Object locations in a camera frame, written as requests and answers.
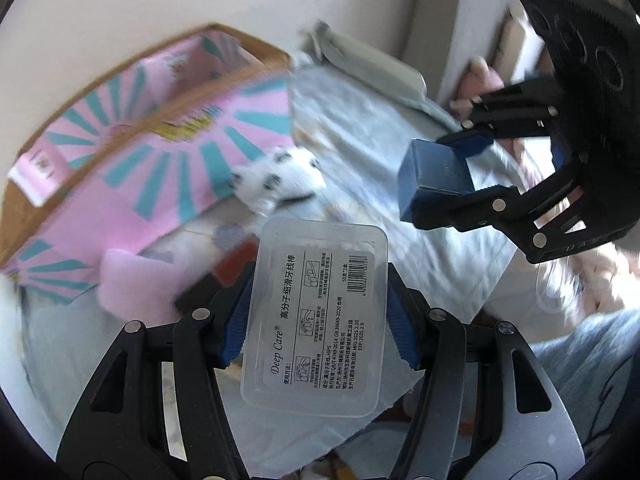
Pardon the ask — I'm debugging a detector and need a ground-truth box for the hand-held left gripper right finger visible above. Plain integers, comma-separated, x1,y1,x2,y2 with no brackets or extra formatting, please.
384,262,587,480

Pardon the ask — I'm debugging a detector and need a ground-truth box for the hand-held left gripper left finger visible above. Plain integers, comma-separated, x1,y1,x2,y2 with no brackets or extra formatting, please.
55,265,262,480

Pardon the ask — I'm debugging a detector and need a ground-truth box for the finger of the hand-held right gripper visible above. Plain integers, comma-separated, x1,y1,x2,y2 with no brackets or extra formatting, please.
435,75,564,158
400,159,592,264

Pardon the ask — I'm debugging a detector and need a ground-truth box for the small dark blue box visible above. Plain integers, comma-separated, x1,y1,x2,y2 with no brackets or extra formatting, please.
398,138,476,211

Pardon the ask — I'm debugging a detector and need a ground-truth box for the clear plastic floss box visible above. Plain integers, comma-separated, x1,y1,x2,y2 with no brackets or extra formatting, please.
240,218,391,420

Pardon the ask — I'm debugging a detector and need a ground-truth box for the red and black box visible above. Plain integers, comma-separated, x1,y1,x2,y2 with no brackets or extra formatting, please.
173,240,261,314

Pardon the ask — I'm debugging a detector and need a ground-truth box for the light blue bedsheet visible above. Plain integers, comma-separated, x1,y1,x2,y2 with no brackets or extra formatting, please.
0,67,551,480

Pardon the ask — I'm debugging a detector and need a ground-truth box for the pink soft cloth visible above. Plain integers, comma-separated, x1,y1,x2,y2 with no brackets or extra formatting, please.
97,248,177,312

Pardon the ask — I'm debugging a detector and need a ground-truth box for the grey pillow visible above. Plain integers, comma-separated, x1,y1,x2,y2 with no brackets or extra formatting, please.
299,19,462,132

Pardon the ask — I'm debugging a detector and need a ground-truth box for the white spotted plush toy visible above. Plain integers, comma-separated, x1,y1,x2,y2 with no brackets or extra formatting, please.
231,146,326,217

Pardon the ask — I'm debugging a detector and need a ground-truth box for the person's leg in jeans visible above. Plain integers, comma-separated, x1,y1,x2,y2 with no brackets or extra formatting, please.
529,305,640,463

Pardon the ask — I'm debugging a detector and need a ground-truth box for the pink striped storage box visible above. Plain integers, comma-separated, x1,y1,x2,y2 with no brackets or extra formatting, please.
0,22,293,307

